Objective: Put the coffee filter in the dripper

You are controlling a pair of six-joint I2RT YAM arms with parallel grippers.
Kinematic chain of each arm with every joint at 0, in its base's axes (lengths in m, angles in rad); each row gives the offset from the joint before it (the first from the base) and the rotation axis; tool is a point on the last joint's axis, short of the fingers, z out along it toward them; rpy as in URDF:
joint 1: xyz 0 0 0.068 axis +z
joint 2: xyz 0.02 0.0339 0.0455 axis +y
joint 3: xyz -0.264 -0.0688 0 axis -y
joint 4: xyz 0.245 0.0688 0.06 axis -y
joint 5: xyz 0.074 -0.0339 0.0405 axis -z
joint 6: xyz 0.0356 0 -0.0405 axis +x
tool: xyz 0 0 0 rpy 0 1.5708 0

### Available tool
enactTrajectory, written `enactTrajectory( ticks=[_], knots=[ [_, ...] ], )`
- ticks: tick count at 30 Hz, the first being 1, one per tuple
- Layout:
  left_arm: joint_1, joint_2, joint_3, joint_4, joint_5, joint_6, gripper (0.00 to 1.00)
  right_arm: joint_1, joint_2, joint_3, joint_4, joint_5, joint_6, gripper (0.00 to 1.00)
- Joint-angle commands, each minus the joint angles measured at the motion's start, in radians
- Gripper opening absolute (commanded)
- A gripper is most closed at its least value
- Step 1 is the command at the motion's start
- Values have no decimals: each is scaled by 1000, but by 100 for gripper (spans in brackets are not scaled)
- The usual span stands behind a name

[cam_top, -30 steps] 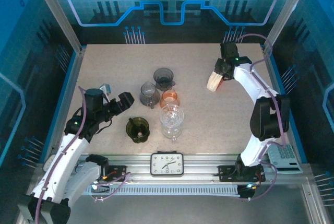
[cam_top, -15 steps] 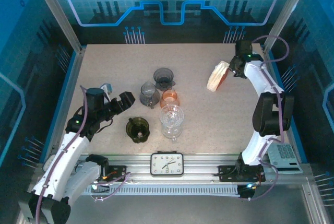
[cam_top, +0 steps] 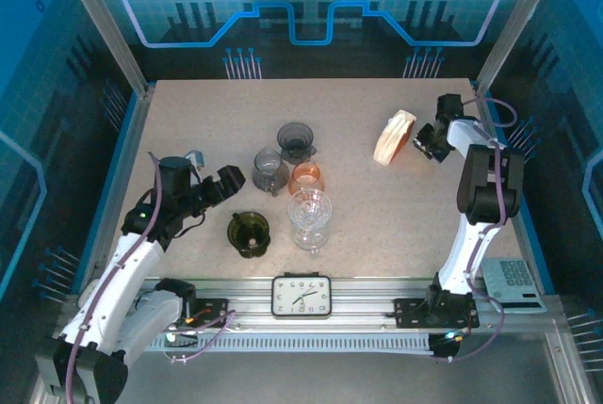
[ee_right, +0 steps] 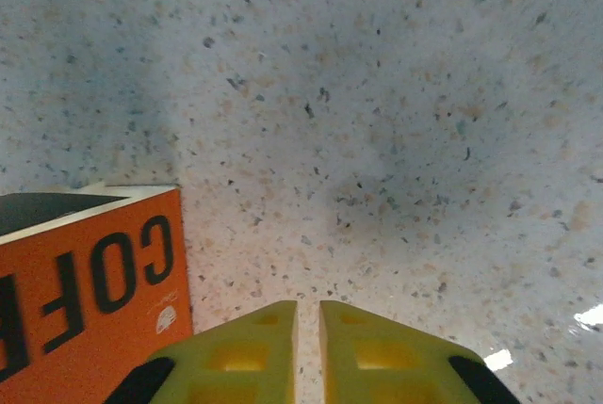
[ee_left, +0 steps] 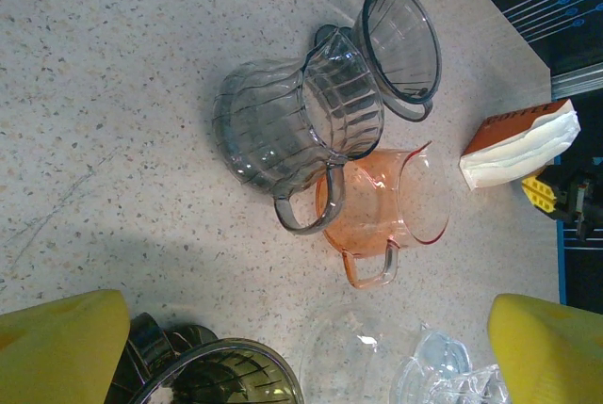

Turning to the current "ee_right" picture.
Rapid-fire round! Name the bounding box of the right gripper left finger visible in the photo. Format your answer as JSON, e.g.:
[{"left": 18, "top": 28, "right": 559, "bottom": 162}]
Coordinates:
[{"left": 104, "top": 299, "right": 299, "bottom": 404}]

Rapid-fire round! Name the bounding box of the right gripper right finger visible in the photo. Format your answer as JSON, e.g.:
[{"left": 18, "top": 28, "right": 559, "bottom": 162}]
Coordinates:
[{"left": 318, "top": 299, "right": 519, "bottom": 404}]

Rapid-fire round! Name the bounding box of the orange coffee filter box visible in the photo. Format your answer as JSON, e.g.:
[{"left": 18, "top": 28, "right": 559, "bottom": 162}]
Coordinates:
[{"left": 0, "top": 182, "right": 194, "bottom": 404}]

